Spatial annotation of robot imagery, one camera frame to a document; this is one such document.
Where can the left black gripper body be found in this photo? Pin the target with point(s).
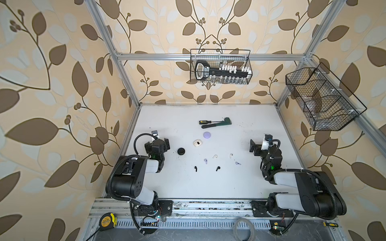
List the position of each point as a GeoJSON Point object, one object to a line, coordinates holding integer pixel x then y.
{"type": "Point", "coordinates": [161, 142]}

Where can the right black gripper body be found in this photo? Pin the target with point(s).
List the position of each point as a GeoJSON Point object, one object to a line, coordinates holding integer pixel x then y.
{"type": "Point", "coordinates": [258, 147]}

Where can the white earbud charging case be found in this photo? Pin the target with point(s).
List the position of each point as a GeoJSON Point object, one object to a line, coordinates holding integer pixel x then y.
{"type": "Point", "coordinates": [197, 143]}

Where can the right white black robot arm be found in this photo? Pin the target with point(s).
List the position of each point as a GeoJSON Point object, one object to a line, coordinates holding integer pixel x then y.
{"type": "Point", "coordinates": [316, 194]}

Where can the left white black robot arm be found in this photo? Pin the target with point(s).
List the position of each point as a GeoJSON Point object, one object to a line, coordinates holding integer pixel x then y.
{"type": "Point", "coordinates": [126, 181]}

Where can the black round earbud case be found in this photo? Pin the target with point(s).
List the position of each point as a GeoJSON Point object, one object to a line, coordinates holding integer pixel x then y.
{"type": "Point", "coordinates": [181, 151]}

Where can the purple round earbud case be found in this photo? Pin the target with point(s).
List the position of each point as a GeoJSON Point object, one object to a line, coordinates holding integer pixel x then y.
{"type": "Point", "coordinates": [206, 135]}

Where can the yellow tape measure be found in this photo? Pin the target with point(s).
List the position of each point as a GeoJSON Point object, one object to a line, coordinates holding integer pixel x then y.
{"type": "Point", "coordinates": [107, 221]}

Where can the small yellow black screwdriver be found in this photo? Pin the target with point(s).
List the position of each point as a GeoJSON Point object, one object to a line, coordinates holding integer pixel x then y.
{"type": "Point", "coordinates": [326, 224]}

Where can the black tool set in basket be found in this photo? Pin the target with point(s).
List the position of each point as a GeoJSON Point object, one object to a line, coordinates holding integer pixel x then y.
{"type": "Point", "coordinates": [221, 72]}

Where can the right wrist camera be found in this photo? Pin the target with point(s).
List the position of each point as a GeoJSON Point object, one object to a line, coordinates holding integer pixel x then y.
{"type": "Point", "coordinates": [267, 142]}

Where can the green handled tool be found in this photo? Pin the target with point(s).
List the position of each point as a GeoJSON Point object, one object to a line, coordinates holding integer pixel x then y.
{"type": "Point", "coordinates": [225, 122]}

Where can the side wire basket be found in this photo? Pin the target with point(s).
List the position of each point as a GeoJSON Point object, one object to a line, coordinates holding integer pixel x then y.
{"type": "Point", "coordinates": [327, 103]}

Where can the back wire basket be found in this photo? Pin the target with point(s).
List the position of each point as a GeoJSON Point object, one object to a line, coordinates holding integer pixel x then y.
{"type": "Point", "coordinates": [215, 56]}

